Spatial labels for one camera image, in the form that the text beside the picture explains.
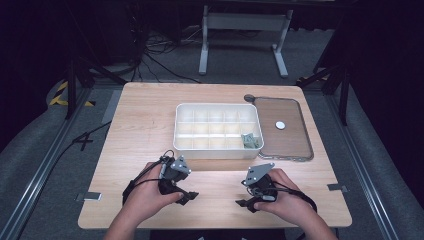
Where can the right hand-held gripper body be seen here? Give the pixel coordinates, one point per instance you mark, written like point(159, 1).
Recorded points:
point(261, 181)

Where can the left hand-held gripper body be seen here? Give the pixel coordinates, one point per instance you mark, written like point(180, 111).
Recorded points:
point(176, 170)

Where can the light green sock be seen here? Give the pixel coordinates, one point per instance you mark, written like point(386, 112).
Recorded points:
point(250, 140)

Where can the white divided storage box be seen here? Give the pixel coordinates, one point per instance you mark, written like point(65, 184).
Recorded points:
point(213, 131)

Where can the person's right hand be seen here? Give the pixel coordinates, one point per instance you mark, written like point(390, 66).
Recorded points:
point(288, 203)

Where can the person's left hand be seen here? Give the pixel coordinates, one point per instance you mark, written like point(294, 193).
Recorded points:
point(150, 200)

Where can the clear box lid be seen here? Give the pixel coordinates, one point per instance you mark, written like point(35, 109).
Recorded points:
point(283, 133)

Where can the black tripod stand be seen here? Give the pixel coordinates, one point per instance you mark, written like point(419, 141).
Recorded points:
point(343, 90)
point(71, 86)

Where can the yellow and black floor tape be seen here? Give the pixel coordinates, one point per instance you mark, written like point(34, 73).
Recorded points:
point(58, 98)

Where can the small metal table bracket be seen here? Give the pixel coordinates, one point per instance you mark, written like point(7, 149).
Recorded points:
point(337, 187)
point(89, 196)

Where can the aluminium floor rail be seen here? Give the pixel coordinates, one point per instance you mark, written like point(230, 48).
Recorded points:
point(363, 173)
point(36, 176)

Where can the grey metal stand frame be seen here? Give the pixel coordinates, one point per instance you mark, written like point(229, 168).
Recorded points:
point(245, 21)

